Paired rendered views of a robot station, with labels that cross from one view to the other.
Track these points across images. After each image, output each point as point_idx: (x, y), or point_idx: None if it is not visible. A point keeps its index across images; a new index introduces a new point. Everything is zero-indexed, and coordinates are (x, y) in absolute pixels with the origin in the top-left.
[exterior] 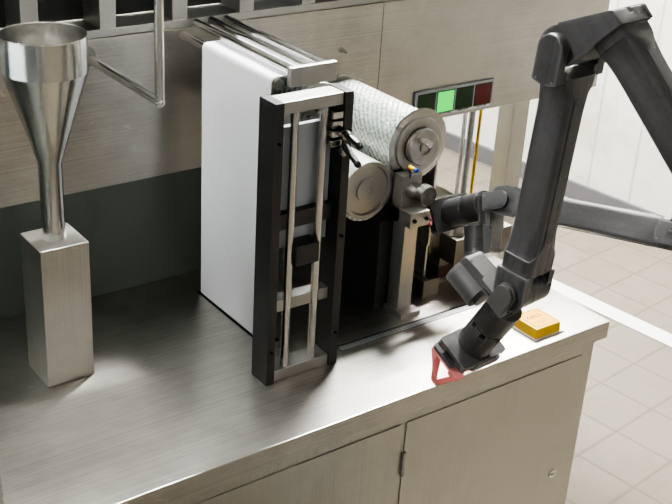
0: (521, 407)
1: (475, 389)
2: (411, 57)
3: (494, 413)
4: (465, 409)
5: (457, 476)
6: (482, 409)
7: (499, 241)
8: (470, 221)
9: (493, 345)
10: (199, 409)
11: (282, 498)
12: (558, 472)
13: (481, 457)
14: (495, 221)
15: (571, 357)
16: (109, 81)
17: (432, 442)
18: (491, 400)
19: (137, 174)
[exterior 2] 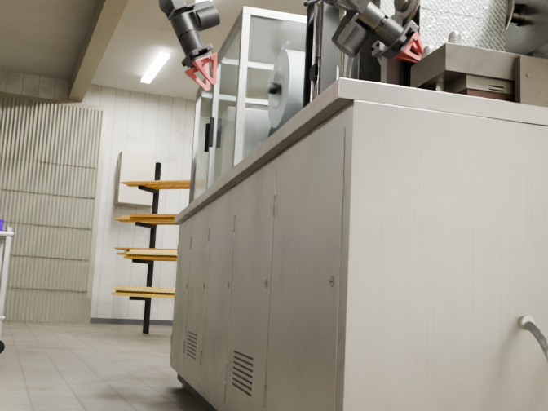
0: (315, 178)
1: (298, 151)
2: None
3: (303, 178)
4: (293, 168)
5: (290, 236)
6: (299, 171)
7: (341, 31)
8: (367, 31)
9: (180, 44)
10: None
11: (250, 205)
12: (336, 285)
13: (298, 223)
14: (346, 17)
15: (339, 130)
16: None
17: (283, 193)
18: (302, 164)
19: None
